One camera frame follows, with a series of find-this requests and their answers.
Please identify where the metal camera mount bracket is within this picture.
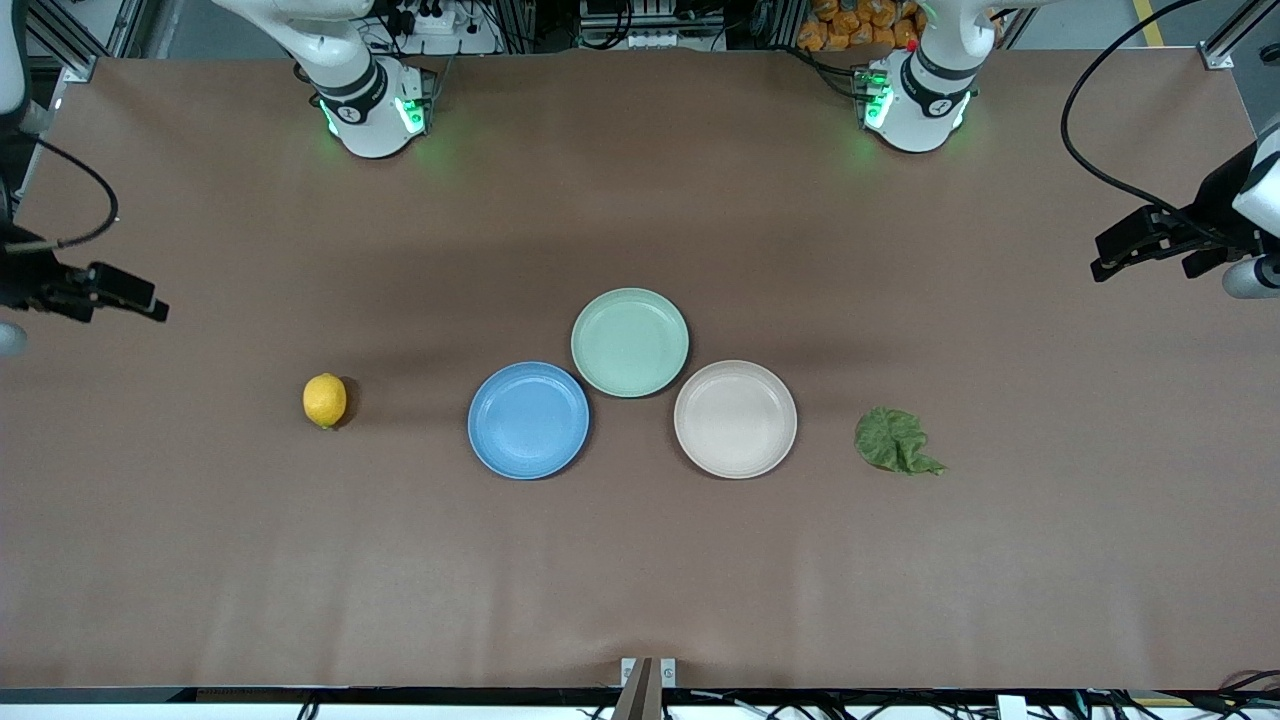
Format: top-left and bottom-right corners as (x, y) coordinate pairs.
(612, 657), (678, 720)

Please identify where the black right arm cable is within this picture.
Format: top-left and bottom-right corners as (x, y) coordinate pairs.
(0, 135), (120, 251)

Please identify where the beige plate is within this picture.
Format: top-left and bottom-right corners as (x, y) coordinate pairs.
(673, 360), (799, 480)

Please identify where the light green plate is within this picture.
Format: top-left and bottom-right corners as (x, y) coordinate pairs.
(571, 288), (691, 399)

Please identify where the grey electrical equipment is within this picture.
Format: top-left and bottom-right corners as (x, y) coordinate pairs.
(578, 0), (727, 51)

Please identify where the white power strip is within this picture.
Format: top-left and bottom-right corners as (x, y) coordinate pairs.
(385, 0), (471, 36)

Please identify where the green lettuce leaf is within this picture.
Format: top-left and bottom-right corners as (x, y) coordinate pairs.
(855, 406), (947, 477)

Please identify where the brown table cover sheet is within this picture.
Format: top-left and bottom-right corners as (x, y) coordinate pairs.
(0, 50), (1280, 691)

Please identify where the blue plate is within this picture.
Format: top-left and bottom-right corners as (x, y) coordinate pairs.
(467, 361), (591, 481)

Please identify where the bag of oranges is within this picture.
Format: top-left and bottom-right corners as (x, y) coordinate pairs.
(797, 0), (926, 53)

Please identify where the aluminium frame profile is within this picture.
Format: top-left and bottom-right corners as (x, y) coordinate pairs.
(1200, 0), (1280, 71)
(25, 0), (101, 83)

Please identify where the yellow lemon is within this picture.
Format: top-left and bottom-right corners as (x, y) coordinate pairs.
(303, 373), (348, 429)

